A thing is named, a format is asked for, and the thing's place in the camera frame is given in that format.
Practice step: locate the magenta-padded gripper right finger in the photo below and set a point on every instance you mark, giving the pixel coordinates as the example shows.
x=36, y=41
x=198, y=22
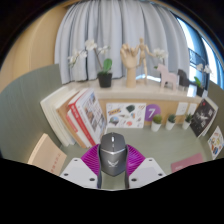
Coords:
x=148, y=170

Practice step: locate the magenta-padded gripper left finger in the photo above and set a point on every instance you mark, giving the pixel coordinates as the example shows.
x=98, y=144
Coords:
x=77, y=170

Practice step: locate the grey black computer mouse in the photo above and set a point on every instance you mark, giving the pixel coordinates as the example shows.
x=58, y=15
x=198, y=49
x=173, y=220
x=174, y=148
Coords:
x=112, y=153

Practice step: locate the pink mouse pad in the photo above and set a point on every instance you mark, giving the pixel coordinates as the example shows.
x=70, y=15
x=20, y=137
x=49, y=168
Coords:
x=188, y=162

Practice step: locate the beige paperback book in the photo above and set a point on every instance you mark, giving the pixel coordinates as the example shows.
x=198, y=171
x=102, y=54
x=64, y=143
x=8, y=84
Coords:
x=48, y=155

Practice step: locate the small plant in white pot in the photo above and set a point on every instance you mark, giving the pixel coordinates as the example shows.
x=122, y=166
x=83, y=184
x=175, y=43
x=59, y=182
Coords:
x=156, y=126
x=187, y=125
x=170, y=125

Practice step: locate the slim white red-spined book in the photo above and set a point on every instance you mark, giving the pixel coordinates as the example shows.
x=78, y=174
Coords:
x=70, y=120

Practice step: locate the red book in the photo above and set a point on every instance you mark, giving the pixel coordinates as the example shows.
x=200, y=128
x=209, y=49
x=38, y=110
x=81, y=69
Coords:
x=77, y=116

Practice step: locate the brown kraft book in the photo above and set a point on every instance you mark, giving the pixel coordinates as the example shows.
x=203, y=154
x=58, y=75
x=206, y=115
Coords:
x=66, y=115

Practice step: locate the purple round number sign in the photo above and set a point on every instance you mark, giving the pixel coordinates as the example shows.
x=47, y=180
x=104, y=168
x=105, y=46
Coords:
x=152, y=112

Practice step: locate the white sticker picture card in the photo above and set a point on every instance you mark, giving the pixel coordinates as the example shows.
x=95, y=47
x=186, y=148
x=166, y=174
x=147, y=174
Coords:
x=126, y=115

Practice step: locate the thick white book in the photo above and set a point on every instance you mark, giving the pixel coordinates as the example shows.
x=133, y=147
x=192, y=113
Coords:
x=53, y=113

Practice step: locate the colourful picture card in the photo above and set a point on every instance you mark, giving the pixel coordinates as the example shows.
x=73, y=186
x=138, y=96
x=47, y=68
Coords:
x=216, y=141

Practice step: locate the black cover book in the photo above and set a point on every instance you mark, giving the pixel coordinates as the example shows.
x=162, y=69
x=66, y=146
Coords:
x=202, y=117

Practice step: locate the green desk partition panel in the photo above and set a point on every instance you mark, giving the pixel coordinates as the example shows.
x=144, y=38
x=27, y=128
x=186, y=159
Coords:
x=220, y=103
x=23, y=116

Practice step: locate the wooden desk shelf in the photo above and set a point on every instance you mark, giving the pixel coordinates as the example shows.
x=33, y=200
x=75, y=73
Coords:
x=140, y=93

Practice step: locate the white orchid in black pot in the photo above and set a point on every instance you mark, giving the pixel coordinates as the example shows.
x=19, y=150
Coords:
x=200, y=90
x=105, y=80

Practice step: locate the pink wooden horse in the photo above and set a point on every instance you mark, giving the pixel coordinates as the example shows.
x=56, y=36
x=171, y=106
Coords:
x=167, y=77

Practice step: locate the black wooden horse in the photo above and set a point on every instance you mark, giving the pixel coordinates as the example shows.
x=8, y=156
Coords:
x=184, y=77

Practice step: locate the wooden hand model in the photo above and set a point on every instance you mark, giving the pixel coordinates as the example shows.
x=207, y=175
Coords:
x=130, y=61

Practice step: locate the white orchid flowers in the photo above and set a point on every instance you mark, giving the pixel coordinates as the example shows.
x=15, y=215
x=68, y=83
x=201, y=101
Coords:
x=160, y=53

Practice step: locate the dark-framed window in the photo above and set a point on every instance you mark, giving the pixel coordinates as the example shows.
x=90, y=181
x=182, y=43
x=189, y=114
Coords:
x=200, y=43

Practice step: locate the grey curtain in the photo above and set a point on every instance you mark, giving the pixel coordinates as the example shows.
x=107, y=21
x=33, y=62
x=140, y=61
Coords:
x=116, y=33

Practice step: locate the white wall socket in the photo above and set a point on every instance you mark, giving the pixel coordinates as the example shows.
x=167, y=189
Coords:
x=192, y=109
x=182, y=108

